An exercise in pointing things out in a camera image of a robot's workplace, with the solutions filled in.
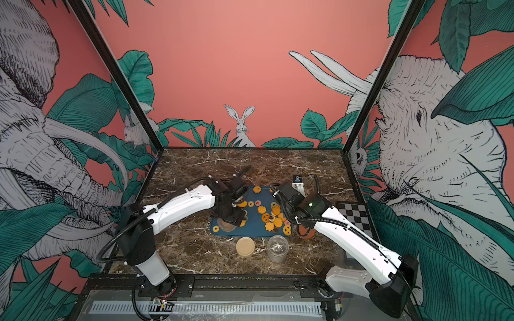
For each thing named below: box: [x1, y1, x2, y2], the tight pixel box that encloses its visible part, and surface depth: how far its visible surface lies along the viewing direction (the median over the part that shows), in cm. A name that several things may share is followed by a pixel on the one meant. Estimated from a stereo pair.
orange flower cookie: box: [265, 222, 275, 233], surface depth 90 cm
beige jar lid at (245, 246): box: [235, 236, 255, 257], surface depth 85 cm
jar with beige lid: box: [216, 218, 237, 233], surface depth 79 cm
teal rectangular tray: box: [210, 186, 294, 237], surface depth 80 cm
